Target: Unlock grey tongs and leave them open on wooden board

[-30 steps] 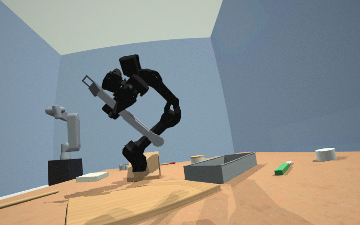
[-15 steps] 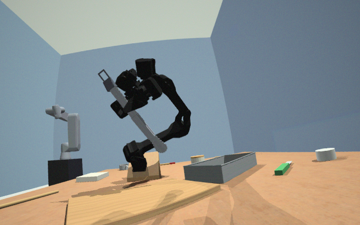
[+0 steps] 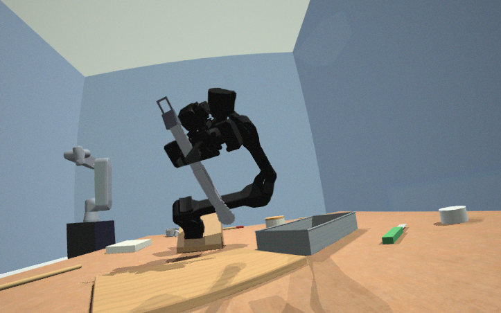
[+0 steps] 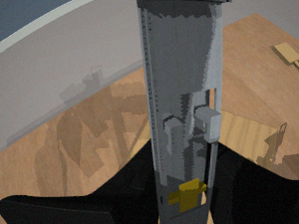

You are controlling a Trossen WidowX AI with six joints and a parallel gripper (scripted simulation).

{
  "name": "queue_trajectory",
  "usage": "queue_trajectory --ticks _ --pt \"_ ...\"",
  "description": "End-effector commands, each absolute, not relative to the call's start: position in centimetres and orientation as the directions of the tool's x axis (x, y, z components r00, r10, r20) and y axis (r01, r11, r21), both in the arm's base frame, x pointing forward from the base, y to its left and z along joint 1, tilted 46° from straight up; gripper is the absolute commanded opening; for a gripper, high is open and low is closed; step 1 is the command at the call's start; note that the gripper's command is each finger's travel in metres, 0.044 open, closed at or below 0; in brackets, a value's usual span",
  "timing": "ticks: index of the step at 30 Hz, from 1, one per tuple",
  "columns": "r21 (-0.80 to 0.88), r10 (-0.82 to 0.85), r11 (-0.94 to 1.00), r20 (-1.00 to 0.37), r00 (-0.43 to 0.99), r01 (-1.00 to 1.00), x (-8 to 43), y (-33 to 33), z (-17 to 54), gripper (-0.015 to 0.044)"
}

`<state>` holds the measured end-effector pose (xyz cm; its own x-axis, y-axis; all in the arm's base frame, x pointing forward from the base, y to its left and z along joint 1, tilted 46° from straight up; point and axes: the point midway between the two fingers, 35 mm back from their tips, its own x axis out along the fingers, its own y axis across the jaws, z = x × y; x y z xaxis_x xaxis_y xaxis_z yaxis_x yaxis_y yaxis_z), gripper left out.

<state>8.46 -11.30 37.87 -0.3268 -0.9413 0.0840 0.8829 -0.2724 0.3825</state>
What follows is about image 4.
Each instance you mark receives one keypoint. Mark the light wooden board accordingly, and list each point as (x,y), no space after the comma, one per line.
(252,139)

